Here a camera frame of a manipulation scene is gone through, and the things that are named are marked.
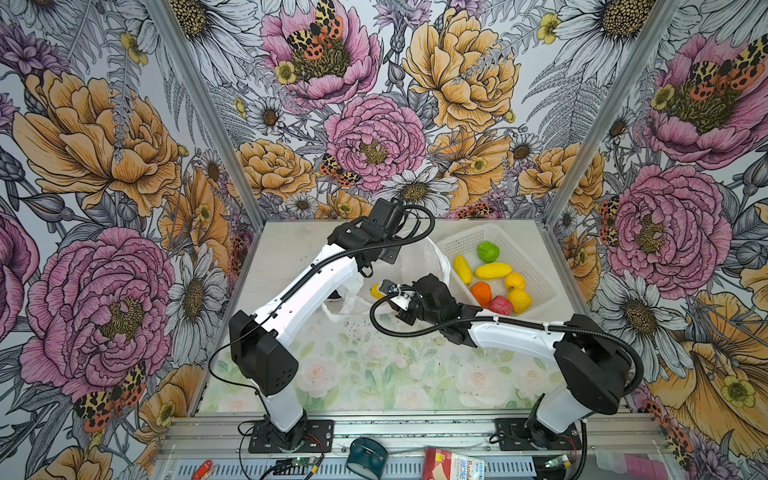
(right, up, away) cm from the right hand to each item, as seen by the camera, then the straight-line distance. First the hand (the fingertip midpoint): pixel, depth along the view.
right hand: (393, 299), depth 84 cm
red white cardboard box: (+10, -34, -17) cm, 39 cm away
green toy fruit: (+33, +13, +21) cm, 41 cm away
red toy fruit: (+32, -3, +7) cm, 33 cm away
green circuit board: (-21, -36, -13) cm, 43 cm away
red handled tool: (-43, -37, -14) cm, 59 cm away
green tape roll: (-6, -31, -19) cm, 37 cm away
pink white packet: (+55, -36, -15) cm, 67 cm away
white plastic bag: (+7, +12, +1) cm, 14 cm away
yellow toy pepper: (+39, +4, +13) cm, 41 cm away
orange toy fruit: (+28, 0, +10) cm, 29 cm away
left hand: (-3, +14, -4) cm, 15 cm away
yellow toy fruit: (+38, -1, +8) cm, 39 cm away
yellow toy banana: (+33, +6, +17) cm, 38 cm away
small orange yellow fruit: (+24, +7, +18) cm, 30 cm away
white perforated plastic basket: (+41, +13, +17) cm, 47 cm away
